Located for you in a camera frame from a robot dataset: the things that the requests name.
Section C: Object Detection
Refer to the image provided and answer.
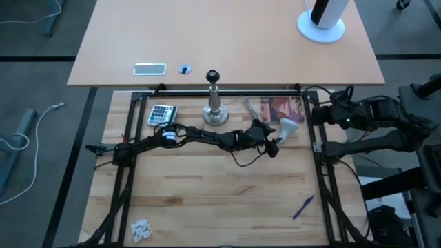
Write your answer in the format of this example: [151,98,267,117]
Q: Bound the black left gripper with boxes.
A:
[237,118,283,158]

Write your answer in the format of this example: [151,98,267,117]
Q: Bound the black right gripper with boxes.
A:
[311,107,346,128]

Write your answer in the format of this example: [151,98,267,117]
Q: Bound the white light bulb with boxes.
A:
[276,117,300,146]

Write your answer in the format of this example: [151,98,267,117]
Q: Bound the silver table lamp stand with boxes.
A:
[202,69,229,127]

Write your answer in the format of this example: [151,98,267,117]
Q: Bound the red patterned notebook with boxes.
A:
[260,96,306,124]

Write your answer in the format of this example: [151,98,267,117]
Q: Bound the blue pen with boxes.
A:
[292,194,316,220]

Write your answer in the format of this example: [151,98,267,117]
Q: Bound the white tower fan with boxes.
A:
[296,0,351,45]

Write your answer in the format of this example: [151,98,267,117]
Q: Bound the black slanted beam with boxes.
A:
[361,167,428,201]

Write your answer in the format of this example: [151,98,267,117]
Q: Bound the grey pocket calculator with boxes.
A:
[147,104,179,128]

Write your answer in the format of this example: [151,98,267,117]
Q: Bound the beige office desk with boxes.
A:
[67,0,387,87]

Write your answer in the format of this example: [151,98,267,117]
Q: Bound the black backpack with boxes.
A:
[367,205,414,248]

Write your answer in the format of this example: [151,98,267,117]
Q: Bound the silver smartphone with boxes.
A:
[133,63,167,76]

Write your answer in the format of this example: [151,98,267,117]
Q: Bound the grey desk foot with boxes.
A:
[0,108,38,196]

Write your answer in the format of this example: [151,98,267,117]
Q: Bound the grey desk leg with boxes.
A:
[43,0,67,38]

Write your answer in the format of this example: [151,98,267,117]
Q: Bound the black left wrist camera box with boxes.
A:
[247,126,267,143]

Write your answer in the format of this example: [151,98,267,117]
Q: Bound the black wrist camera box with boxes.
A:
[326,99,342,116]
[247,126,267,143]

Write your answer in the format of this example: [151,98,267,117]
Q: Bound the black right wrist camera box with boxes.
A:
[326,99,342,116]

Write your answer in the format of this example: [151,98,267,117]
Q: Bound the black left camera cable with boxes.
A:
[229,144,268,168]

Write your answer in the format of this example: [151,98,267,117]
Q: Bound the black aluminium table frame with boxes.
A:
[77,84,373,248]

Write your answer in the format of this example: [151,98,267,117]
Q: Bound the black clamp bracket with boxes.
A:
[85,143,108,156]

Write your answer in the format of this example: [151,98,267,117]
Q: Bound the long white floor cable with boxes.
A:
[0,101,67,207]

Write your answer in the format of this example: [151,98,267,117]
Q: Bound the coiled white floor cable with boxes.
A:
[0,132,31,152]

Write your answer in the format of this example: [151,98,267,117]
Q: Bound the thin white floor cable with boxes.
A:
[0,0,63,25]

